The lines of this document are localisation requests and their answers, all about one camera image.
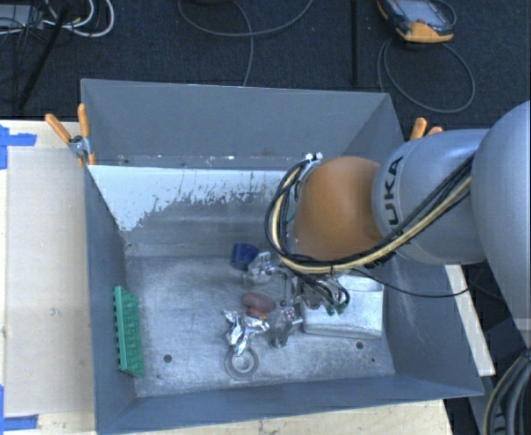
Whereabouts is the clear round glass ring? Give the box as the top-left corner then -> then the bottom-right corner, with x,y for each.
223,349 -> 261,381

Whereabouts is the blue cup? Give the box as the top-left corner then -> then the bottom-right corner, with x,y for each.
230,242 -> 261,272

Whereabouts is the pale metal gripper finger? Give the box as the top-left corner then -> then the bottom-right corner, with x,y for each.
268,306 -> 304,349
246,250 -> 289,285

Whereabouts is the red-brown toy food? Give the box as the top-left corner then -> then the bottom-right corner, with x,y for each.
241,292 -> 277,319

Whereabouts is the grey metal bin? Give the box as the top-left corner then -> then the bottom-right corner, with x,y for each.
79,78 -> 486,435

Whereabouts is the green flat block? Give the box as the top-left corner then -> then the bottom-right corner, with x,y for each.
112,285 -> 147,379

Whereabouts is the pale flat board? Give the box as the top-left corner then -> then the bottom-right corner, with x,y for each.
4,144 -> 95,417

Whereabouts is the crumpled silver foil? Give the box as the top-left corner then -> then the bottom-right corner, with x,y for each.
221,309 -> 272,358

